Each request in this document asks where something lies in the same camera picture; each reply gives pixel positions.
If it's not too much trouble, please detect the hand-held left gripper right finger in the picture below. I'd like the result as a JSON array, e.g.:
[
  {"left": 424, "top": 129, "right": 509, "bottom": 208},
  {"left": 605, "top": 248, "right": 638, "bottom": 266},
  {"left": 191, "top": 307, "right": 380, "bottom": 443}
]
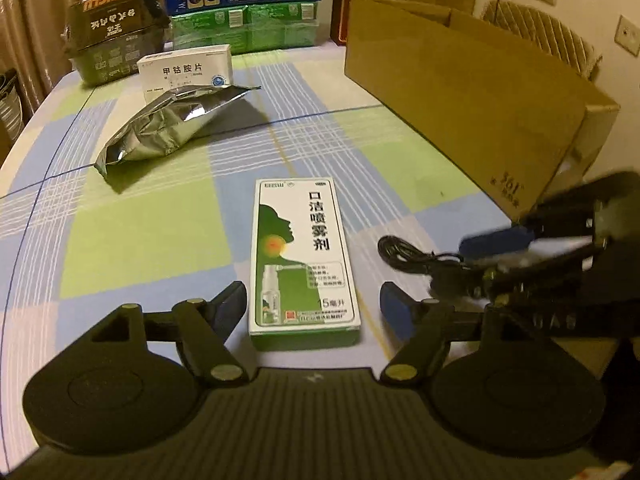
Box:
[{"left": 379, "top": 281, "right": 566, "bottom": 389}]

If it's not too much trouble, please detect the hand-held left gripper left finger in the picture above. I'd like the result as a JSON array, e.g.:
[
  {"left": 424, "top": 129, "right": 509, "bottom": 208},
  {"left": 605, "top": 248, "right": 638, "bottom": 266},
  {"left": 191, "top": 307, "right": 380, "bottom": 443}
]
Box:
[{"left": 82, "top": 281, "right": 251, "bottom": 389}]

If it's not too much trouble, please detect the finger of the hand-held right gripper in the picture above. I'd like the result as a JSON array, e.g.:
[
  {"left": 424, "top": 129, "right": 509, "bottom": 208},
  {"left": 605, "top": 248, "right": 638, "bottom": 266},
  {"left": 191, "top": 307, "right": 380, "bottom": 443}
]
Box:
[
  {"left": 459, "top": 175, "right": 632, "bottom": 260},
  {"left": 429, "top": 240, "right": 613, "bottom": 311}
]

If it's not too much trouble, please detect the black cable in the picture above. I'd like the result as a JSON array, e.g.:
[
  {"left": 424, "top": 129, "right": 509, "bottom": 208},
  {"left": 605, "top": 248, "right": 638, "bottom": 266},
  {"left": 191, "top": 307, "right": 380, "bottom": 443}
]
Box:
[{"left": 377, "top": 234, "right": 494, "bottom": 302}]

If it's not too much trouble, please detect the green white spray box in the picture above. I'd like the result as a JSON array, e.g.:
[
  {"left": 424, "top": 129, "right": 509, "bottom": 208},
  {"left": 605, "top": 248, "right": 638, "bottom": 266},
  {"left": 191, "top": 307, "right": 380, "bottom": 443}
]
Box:
[{"left": 248, "top": 177, "right": 362, "bottom": 352}]

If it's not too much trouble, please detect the large cardboard box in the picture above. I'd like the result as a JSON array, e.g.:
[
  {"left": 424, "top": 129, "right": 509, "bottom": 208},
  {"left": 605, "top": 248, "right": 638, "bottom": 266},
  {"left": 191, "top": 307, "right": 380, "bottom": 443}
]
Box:
[{"left": 343, "top": 0, "right": 621, "bottom": 227}]

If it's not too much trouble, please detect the checked tablecloth desktop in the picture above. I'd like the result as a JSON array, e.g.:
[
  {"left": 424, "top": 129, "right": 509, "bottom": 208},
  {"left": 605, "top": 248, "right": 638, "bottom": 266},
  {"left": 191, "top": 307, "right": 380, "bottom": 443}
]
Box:
[{"left": 0, "top": 40, "right": 553, "bottom": 461}]

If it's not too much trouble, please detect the silver foil bag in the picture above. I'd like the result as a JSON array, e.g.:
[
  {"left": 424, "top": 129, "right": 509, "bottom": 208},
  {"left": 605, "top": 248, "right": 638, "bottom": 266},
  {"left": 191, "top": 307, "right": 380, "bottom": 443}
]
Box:
[{"left": 94, "top": 84, "right": 263, "bottom": 181}]

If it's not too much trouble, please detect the quilted chair back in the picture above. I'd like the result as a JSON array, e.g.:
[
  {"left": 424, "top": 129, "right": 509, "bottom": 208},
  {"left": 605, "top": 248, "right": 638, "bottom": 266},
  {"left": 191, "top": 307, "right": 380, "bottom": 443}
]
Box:
[{"left": 480, "top": 0, "right": 601, "bottom": 81}]

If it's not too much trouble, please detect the white medicine box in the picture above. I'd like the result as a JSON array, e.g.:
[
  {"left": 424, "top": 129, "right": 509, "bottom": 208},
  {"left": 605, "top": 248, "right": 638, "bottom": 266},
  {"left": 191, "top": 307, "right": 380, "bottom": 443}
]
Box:
[{"left": 136, "top": 44, "right": 235, "bottom": 106}]

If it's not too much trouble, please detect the green wrapped pack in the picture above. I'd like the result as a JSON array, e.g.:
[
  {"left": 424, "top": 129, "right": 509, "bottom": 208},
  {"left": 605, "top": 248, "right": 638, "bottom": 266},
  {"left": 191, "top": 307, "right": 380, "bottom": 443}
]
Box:
[{"left": 170, "top": 2, "right": 319, "bottom": 56}]

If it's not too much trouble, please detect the dark red gift box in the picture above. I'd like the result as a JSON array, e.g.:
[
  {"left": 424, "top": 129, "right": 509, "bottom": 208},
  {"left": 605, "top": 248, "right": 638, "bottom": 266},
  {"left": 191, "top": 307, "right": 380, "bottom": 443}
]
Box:
[{"left": 330, "top": 0, "right": 399, "bottom": 46}]

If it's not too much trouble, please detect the dark green food box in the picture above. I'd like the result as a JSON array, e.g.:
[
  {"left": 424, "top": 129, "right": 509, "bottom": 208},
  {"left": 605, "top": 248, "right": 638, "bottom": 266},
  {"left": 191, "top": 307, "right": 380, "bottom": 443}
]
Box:
[{"left": 62, "top": 0, "right": 172, "bottom": 86}]

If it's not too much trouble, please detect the beige curtain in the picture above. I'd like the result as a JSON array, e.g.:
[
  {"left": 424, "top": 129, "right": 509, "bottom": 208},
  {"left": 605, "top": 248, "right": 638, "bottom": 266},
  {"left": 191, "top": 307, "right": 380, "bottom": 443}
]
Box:
[{"left": 0, "top": 0, "right": 171, "bottom": 117}]

